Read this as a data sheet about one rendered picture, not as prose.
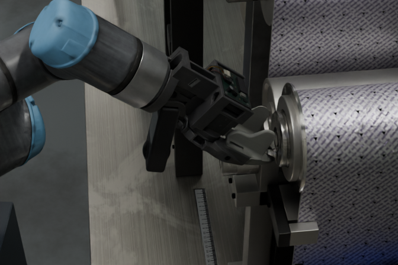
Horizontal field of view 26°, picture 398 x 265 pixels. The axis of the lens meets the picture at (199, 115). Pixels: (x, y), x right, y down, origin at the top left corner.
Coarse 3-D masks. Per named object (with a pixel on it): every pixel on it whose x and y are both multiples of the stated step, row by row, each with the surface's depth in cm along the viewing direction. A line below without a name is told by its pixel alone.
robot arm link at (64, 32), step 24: (48, 24) 95; (72, 24) 94; (96, 24) 96; (48, 48) 94; (72, 48) 94; (96, 48) 96; (120, 48) 97; (72, 72) 97; (96, 72) 97; (120, 72) 98
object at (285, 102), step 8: (280, 96) 115; (288, 96) 113; (280, 104) 116; (288, 104) 111; (288, 112) 110; (288, 120) 111; (296, 120) 110; (296, 128) 109; (296, 136) 109; (296, 144) 109; (296, 152) 109; (296, 160) 110; (288, 168) 113; (296, 168) 110; (288, 176) 114; (296, 176) 112
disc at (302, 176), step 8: (288, 88) 113; (296, 96) 110; (296, 104) 109; (296, 112) 110; (304, 128) 108; (304, 136) 107; (304, 144) 107; (304, 152) 108; (304, 160) 108; (304, 168) 108; (304, 176) 109; (296, 184) 114; (304, 184) 111; (296, 192) 114
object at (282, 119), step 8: (280, 112) 113; (272, 120) 116; (280, 120) 112; (272, 128) 116; (280, 128) 111; (288, 128) 111; (280, 136) 111; (288, 136) 111; (272, 144) 117; (280, 144) 112; (288, 144) 111; (280, 152) 112; (288, 152) 111; (280, 160) 113; (288, 160) 112
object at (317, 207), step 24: (336, 192) 114; (360, 192) 114; (384, 192) 115; (312, 216) 117; (336, 216) 117; (360, 216) 118; (384, 216) 118; (336, 240) 121; (360, 240) 122; (384, 240) 122; (312, 264) 124; (336, 264) 125; (360, 264) 126; (384, 264) 126
